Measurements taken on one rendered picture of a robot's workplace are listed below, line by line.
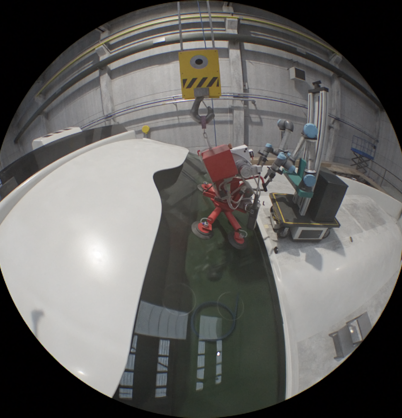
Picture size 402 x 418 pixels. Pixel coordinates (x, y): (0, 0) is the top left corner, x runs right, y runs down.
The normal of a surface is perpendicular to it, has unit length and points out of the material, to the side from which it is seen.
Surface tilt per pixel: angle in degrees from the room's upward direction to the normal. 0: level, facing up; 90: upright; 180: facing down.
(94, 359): 19
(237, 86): 90
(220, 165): 90
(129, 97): 90
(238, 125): 90
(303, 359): 0
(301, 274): 14
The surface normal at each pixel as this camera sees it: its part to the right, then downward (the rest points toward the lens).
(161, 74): -0.02, 0.58
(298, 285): -0.07, -0.52
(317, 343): -0.07, -0.81
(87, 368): 0.25, -0.71
